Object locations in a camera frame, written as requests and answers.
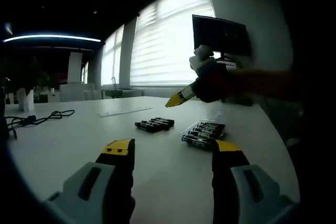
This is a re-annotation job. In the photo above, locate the dark sink counter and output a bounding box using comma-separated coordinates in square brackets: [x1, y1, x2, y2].
[104, 89, 145, 99]

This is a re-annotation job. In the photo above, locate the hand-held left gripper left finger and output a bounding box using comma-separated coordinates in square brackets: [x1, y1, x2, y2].
[46, 137, 136, 224]

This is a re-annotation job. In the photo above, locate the black cable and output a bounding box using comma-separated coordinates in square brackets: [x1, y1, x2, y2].
[5, 109, 76, 140]

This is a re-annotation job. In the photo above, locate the person's dark jacket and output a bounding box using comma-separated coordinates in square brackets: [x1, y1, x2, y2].
[278, 0, 336, 224]

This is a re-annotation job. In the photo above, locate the narrow window blind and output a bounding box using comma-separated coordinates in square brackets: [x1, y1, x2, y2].
[101, 24, 125, 86]

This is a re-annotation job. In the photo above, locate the clear plastic strip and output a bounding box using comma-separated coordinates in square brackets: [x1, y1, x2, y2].
[98, 106, 153, 118]

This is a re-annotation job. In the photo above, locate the white pillar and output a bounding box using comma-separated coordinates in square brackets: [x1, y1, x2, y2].
[68, 52, 83, 84]

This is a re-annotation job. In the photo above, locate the white cabinet row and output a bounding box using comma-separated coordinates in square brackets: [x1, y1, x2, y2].
[59, 82, 103, 102]

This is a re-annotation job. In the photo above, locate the clear plastic box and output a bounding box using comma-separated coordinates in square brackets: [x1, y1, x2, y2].
[181, 111, 227, 153]

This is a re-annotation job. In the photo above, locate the black wall television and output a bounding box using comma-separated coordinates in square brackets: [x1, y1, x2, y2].
[192, 14, 249, 57]

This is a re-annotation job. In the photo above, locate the small window blind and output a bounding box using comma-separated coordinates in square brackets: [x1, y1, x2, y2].
[81, 61, 89, 84]

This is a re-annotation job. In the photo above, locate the long ceiling light strip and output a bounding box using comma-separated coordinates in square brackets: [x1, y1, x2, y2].
[2, 34, 102, 44]

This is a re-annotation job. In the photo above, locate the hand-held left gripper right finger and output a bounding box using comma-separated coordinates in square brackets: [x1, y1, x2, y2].
[212, 139, 295, 224]

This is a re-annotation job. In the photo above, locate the large window blind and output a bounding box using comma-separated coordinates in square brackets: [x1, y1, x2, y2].
[130, 0, 216, 87]

